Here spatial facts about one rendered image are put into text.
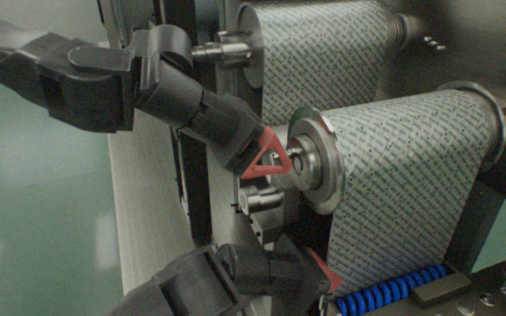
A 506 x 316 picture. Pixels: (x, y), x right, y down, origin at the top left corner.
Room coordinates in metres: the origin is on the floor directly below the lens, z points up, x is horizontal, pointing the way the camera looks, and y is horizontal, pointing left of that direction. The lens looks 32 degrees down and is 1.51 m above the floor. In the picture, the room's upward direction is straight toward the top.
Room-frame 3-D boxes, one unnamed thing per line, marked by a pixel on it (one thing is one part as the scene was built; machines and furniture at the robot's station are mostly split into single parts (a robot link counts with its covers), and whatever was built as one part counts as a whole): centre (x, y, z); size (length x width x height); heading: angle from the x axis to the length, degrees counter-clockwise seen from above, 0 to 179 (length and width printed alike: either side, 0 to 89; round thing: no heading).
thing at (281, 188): (0.43, -0.03, 1.05); 0.06 x 0.05 x 0.31; 111
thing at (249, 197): (0.41, 0.00, 1.18); 0.04 x 0.02 x 0.04; 21
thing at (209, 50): (0.61, 0.08, 1.33); 0.06 x 0.03 x 0.03; 111
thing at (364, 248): (0.40, -0.22, 1.10); 0.23 x 0.01 x 0.18; 111
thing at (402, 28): (0.75, -0.27, 1.33); 0.07 x 0.07 x 0.07; 21
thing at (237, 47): (0.63, 0.03, 1.33); 0.06 x 0.06 x 0.06; 21
